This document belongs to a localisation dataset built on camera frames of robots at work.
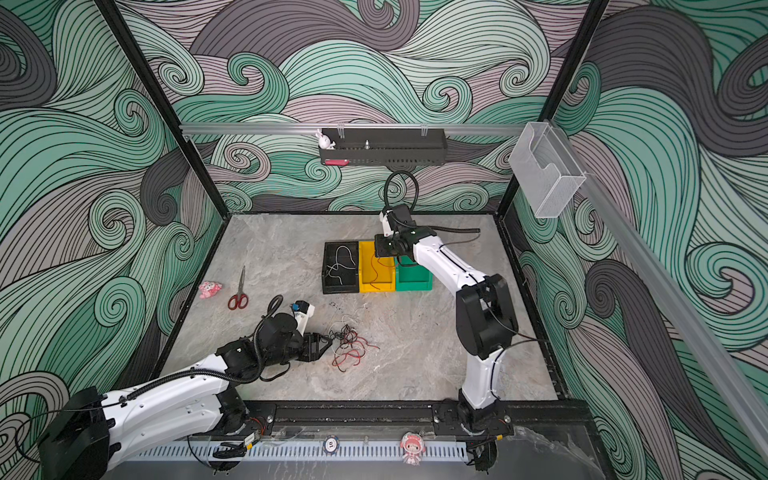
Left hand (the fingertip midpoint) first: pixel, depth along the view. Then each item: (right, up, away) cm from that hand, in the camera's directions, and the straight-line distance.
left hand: (328, 340), depth 80 cm
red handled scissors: (-32, +8, +15) cm, 36 cm away
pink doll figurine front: (+22, -20, -13) cm, 32 cm away
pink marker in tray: (+1, +51, +10) cm, 52 cm away
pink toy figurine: (-41, +11, +14) cm, 45 cm away
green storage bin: (+25, +14, +21) cm, 36 cm away
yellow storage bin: (+13, +16, +15) cm, 26 cm away
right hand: (+14, +26, +11) cm, 32 cm away
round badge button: (+2, -21, -10) cm, 24 cm away
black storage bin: (0, +18, +23) cm, 29 cm away
